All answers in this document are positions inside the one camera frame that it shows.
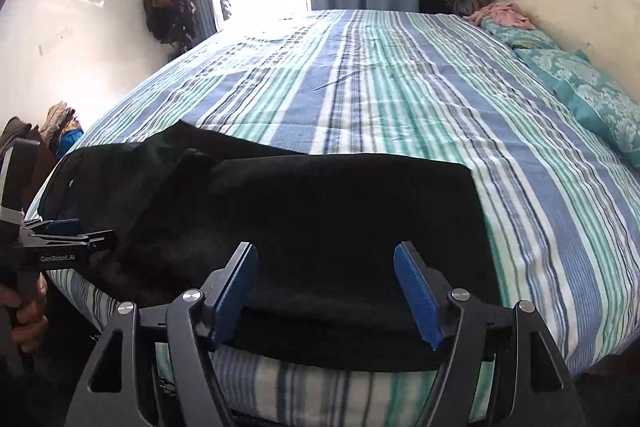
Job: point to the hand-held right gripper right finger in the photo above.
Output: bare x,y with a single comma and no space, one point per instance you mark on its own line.
417,302

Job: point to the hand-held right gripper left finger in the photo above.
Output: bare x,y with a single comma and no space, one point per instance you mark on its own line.
232,292

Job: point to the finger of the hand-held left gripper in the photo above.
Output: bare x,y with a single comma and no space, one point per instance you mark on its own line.
75,241
62,226

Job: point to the black pants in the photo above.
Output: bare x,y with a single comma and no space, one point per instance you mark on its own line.
325,217

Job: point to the person's left hand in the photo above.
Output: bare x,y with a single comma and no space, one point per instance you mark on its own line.
35,322

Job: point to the brown wooden dresser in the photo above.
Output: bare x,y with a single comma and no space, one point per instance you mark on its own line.
46,157

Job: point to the olive cloth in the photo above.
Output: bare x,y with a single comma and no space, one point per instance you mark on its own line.
15,132

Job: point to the blue bag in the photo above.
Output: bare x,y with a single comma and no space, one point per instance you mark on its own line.
72,138

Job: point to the pile of folded clothes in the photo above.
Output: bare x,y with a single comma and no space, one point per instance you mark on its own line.
57,119

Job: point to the person's dark trousers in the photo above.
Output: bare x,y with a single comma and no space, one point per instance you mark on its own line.
50,387

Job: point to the striped bed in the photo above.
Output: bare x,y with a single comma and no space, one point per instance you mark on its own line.
400,82

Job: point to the large teal floral pillow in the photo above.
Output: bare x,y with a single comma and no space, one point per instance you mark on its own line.
600,102

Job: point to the small teal floral pillow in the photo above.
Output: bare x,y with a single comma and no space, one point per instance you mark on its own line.
520,36

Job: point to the dark chair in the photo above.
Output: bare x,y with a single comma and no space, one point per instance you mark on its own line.
440,4

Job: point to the pink cloth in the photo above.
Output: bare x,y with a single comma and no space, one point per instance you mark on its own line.
500,13

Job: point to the cream headboard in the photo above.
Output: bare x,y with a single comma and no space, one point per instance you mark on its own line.
575,17

